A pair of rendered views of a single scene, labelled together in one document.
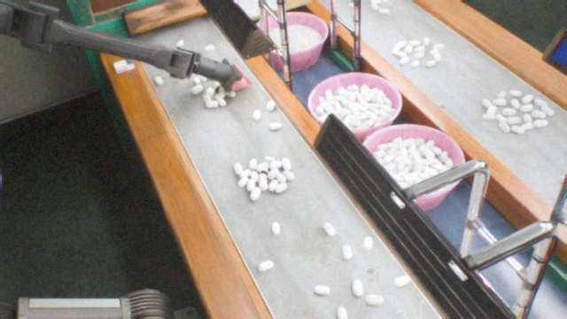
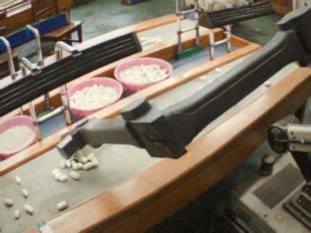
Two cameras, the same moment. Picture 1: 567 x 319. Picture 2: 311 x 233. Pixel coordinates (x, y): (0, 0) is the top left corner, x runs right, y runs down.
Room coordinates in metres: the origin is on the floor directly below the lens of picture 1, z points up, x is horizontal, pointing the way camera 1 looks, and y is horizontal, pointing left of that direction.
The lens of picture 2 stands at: (1.42, 1.07, 1.50)
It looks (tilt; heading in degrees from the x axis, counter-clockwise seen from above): 35 degrees down; 252
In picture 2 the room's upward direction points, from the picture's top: 3 degrees counter-clockwise
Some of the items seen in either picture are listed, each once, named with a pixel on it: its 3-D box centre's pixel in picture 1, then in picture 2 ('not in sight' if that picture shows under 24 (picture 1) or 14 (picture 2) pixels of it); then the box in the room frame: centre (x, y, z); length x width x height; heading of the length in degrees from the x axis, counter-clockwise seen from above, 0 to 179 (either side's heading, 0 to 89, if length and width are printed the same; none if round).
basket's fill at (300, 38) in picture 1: (290, 46); (15, 144); (1.69, -0.06, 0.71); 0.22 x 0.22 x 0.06
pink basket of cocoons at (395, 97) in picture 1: (354, 112); (93, 101); (1.27, -0.21, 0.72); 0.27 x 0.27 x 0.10
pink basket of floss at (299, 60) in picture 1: (290, 43); (14, 142); (1.69, -0.06, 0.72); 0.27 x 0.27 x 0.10
